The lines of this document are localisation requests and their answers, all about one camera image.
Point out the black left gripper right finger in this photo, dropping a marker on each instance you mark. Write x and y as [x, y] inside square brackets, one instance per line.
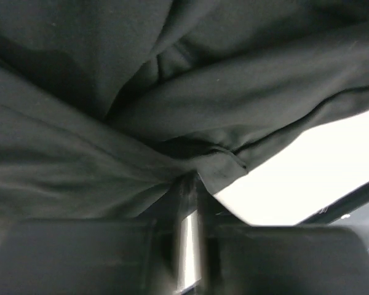
[246, 259]

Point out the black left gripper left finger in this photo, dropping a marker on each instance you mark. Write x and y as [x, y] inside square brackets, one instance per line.
[142, 255]

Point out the black printed t-shirt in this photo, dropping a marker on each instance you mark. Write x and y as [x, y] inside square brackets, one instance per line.
[104, 104]

